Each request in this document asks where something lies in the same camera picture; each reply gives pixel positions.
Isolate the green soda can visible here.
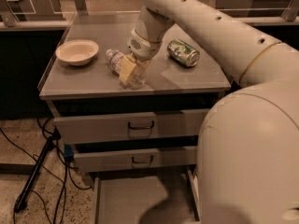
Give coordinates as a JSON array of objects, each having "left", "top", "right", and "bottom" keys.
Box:
[{"left": 167, "top": 39, "right": 200, "bottom": 68}]

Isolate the black drawer handle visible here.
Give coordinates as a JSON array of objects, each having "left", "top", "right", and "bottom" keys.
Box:
[
  {"left": 132, "top": 155, "right": 153, "bottom": 164},
  {"left": 127, "top": 120, "right": 155, "bottom": 131}
]

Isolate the clear acrylic guard panel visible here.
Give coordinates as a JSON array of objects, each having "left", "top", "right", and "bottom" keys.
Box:
[{"left": 0, "top": 0, "right": 299, "bottom": 28}]

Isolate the clear plastic water bottle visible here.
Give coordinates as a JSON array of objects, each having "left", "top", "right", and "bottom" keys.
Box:
[{"left": 106, "top": 49, "right": 149, "bottom": 90}]

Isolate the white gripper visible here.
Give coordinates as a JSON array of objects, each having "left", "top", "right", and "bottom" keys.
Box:
[{"left": 119, "top": 29, "right": 163, "bottom": 85}]

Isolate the black top drawer handle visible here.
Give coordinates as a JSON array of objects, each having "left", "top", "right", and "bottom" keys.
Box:
[{"left": 127, "top": 120, "right": 155, "bottom": 131}]

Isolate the middle grey drawer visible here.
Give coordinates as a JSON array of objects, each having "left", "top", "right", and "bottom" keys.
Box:
[{"left": 74, "top": 146, "right": 197, "bottom": 173}]

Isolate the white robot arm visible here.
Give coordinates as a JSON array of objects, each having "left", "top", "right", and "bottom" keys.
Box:
[{"left": 128, "top": 0, "right": 299, "bottom": 224}]

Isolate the black floor cable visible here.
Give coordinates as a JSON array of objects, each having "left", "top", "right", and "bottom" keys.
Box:
[{"left": 0, "top": 117, "right": 93, "bottom": 224}]

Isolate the grey drawer cabinet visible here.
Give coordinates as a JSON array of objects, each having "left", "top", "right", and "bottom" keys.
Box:
[{"left": 39, "top": 12, "right": 230, "bottom": 224}]

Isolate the white paper bowl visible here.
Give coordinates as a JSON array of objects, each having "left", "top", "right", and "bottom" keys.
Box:
[{"left": 55, "top": 39, "right": 99, "bottom": 66}]

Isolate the bottom grey drawer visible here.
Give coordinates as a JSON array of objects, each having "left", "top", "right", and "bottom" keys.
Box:
[{"left": 91, "top": 166, "right": 201, "bottom": 224}]

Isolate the black stand leg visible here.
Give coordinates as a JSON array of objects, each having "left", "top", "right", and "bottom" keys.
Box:
[{"left": 14, "top": 129, "right": 61, "bottom": 213}]

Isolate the top grey drawer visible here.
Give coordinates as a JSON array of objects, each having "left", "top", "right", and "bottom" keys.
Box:
[{"left": 54, "top": 109, "right": 207, "bottom": 144}]

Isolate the blue power box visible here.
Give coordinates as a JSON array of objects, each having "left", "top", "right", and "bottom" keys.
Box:
[{"left": 64, "top": 145, "right": 74, "bottom": 159}]

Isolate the black middle drawer handle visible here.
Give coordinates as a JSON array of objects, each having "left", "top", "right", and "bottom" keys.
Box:
[{"left": 132, "top": 155, "right": 153, "bottom": 164}]

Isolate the grey drawer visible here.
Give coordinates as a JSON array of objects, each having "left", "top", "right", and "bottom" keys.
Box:
[
  {"left": 91, "top": 166, "right": 201, "bottom": 224},
  {"left": 74, "top": 146, "right": 197, "bottom": 173},
  {"left": 54, "top": 109, "right": 207, "bottom": 144}
]

